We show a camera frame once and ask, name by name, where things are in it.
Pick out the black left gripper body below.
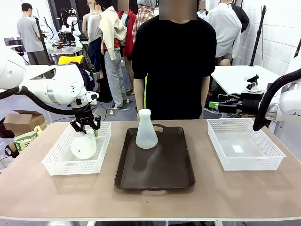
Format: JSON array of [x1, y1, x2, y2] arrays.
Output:
[[70, 95, 95, 126]]

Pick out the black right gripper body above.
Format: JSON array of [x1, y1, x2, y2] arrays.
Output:
[[231, 91, 266, 115]]

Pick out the translucent plastic conical flask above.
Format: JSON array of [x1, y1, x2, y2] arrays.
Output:
[[135, 108, 159, 150], [70, 135, 98, 160]]

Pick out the person left forearm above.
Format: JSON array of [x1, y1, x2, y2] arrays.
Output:
[[199, 74, 211, 116]]

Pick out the grey metal floor plate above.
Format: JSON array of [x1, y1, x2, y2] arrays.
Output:
[[100, 108, 118, 117]]

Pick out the dark purple clothes pile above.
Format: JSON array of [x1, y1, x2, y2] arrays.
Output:
[[74, 61, 96, 93]]

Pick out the black chair with clothes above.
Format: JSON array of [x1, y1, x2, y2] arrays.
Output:
[[57, 55, 95, 92]]

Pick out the white perforated plastic basket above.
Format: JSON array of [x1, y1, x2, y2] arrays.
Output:
[[41, 121, 112, 176]]

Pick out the white perforated basket with label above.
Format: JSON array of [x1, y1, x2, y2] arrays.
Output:
[[206, 118, 286, 171]]

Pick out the yellow garment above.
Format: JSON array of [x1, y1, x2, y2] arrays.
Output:
[[57, 55, 85, 65]]

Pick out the green white paper bag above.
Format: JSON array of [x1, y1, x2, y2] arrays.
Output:
[[14, 128, 43, 154]]

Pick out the brown cardboard box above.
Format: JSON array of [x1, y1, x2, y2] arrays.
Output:
[[3, 110, 49, 137]]

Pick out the person torso black t-shirt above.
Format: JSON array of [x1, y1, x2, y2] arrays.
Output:
[[131, 17, 217, 121]]

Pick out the long white table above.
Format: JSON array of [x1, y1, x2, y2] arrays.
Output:
[[22, 65, 58, 82]]

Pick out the mannequin white shirt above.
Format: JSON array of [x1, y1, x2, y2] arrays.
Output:
[[204, 0, 243, 67]]

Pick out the black tripod stand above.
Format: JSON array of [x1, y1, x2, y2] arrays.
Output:
[[249, 4, 269, 66]]

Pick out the mannequin cream jacket grey pants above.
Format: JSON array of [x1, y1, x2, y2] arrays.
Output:
[[97, 0, 129, 109]]

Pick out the dark brown serving tray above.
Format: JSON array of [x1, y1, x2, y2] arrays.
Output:
[[114, 124, 196, 190]]

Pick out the mannequin white tank top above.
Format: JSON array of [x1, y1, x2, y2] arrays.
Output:
[[82, 0, 104, 94]]

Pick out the black hanging jacket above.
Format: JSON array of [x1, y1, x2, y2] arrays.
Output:
[[231, 3, 250, 33]]

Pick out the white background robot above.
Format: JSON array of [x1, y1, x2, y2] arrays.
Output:
[[60, 8, 82, 43]]

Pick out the mannequin red shirt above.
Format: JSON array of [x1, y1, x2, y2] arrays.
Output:
[[117, 4, 138, 95]]

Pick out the person in grey t-shirt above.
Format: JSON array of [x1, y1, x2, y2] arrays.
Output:
[[16, 2, 51, 66]]

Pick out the mannequin plaid shirt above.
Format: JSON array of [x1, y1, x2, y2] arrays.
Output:
[[132, 4, 157, 43]]

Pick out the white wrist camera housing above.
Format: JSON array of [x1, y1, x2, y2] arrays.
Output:
[[86, 91, 100, 102]]

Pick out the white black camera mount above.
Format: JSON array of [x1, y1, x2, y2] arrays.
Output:
[[243, 73, 264, 93]]

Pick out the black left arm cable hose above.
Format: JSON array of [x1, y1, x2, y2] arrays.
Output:
[[0, 86, 76, 115]]

